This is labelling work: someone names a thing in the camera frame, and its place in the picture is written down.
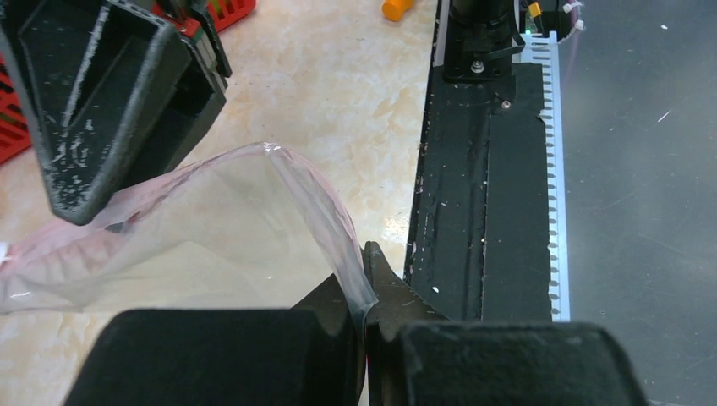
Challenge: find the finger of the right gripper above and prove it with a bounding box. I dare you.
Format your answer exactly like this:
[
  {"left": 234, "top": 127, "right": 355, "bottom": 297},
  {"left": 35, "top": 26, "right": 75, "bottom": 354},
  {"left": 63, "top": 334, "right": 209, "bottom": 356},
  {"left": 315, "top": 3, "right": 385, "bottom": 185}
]
[{"left": 1, "top": 1, "right": 191, "bottom": 225}]

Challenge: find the red plastic basket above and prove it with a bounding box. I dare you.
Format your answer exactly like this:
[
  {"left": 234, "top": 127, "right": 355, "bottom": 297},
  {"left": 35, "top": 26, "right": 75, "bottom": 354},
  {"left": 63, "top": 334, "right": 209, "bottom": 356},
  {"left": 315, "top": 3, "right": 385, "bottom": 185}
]
[{"left": 1, "top": 0, "right": 256, "bottom": 165}]

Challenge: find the orange toy carrot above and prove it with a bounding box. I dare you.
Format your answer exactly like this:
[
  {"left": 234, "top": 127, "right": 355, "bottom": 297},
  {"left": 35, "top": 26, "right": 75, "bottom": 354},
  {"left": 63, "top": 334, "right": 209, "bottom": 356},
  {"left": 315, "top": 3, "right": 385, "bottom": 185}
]
[{"left": 381, "top": 0, "right": 416, "bottom": 22}]

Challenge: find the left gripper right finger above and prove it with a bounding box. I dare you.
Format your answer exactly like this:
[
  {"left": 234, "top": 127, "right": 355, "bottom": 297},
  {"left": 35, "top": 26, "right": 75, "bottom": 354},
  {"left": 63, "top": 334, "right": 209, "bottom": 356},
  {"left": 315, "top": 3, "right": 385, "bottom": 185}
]
[{"left": 363, "top": 241, "right": 648, "bottom": 405}]

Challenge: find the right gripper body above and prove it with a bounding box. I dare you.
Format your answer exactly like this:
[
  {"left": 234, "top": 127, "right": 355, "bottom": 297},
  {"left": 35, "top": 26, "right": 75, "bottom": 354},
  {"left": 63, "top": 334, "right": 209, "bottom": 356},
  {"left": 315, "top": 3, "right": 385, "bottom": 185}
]
[{"left": 123, "top": 1, "right": 232, "bottom": 188}]

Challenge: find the clear zip top bag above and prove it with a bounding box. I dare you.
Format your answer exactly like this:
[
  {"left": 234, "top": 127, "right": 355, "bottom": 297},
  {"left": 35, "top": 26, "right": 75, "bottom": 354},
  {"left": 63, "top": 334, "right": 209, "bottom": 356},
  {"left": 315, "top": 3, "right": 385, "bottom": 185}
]
[{"left": 1, "top": 143, "right": 377, "bottom": 324}]

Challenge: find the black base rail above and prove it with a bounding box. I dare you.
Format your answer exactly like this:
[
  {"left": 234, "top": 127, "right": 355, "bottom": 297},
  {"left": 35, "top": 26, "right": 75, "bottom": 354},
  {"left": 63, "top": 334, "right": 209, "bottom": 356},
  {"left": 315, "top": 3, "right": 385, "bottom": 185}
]
[{"left": 403, "top": 1, "right": 571, "bottom": 322}]

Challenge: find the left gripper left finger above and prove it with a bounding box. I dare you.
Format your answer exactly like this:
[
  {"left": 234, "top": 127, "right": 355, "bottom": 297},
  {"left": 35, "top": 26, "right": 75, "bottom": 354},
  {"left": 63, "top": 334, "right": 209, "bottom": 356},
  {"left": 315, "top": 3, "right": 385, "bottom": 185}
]
[{"left": 65, "top": 277, "right": 364, "bottom": 405}]

